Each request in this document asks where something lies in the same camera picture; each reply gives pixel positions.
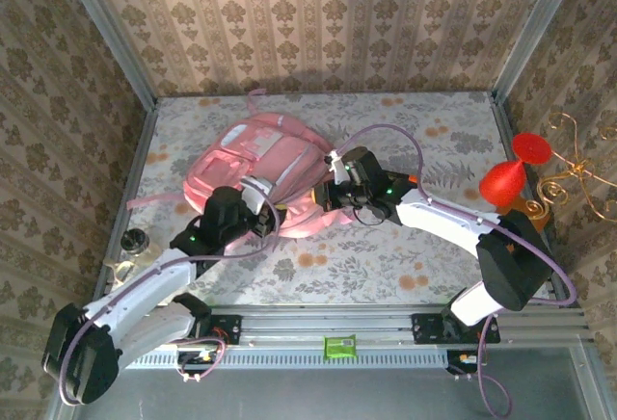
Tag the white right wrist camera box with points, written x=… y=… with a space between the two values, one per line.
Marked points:
x=337 y=169

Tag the aluminium frame post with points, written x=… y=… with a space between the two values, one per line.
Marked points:
x=113 y=30
x=534 y=30

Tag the grey metal panel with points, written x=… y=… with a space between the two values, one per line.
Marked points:
x=313 y=396

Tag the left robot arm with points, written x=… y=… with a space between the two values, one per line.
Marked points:
x=144 y=285

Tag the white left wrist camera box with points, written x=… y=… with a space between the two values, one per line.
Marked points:
x=255 y=191

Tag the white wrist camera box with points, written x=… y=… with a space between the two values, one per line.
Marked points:
x=255 y=191
x=337 y=169

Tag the green tissue packet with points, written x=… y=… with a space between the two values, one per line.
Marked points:
x=340 y=347

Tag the wide aluminium base beam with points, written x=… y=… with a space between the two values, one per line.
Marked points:
x=313 y=323

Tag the clear glass jar dark lid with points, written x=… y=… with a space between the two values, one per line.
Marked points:
x=134 y=239

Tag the red hourglass vase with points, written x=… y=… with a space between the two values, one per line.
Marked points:
x=501 y=181

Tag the black connector board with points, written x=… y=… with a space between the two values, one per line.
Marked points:
x=193 y=361
x=455 y=367

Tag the floral tablecloth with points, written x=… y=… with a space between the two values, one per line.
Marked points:
x=385 y=275

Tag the pink school backpack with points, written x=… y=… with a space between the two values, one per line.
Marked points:
x=284 y=155

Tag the orange wooden block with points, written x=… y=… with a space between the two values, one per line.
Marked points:
x=523 y=205

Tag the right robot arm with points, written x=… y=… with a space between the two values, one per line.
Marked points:
x=434 y=213

